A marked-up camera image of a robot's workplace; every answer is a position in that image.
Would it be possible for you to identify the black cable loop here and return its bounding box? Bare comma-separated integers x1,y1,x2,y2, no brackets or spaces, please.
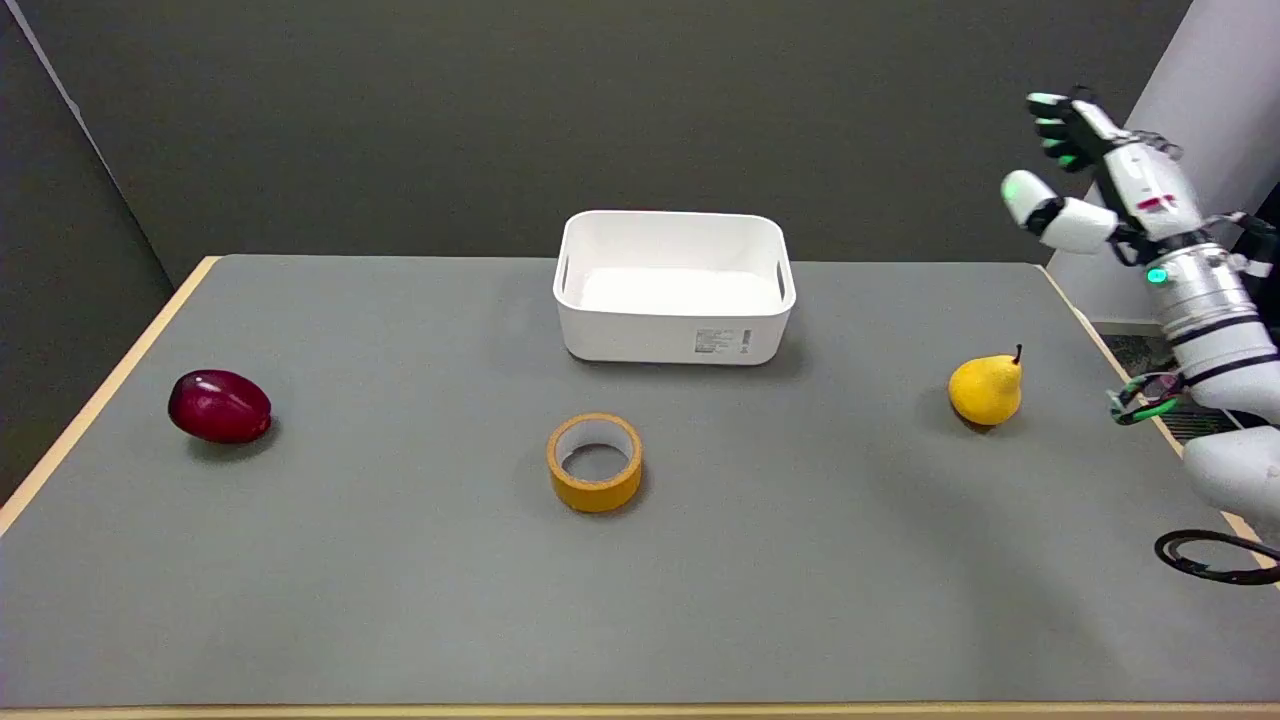
1153,529,1280,587

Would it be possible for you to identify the dark red plum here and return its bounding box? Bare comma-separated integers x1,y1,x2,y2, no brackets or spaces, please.
167,369,273,445

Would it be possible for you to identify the person in black garment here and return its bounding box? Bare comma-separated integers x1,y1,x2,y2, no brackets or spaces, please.
1228,183,1280,336

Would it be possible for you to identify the black sleeved wire bundle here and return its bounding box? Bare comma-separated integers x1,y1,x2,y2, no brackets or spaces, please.
1200,208,1280,281

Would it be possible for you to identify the green wire loop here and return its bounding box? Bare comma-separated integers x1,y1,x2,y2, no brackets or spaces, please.
1106,371,1187,427

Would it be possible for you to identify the white plastic storage bin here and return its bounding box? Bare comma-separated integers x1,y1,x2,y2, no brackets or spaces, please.
552,209,798,366

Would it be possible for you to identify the yellow pear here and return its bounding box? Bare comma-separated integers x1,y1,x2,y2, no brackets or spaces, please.
948,344,1025,429

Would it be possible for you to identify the yellow tape roll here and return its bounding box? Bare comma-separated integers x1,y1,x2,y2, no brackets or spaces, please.
546,412,644,514

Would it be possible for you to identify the metal floor grille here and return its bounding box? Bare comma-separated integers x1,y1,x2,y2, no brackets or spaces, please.
1165,408,1241,446

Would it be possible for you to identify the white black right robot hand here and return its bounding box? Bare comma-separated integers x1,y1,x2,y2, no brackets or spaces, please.
1001,88,1208,256

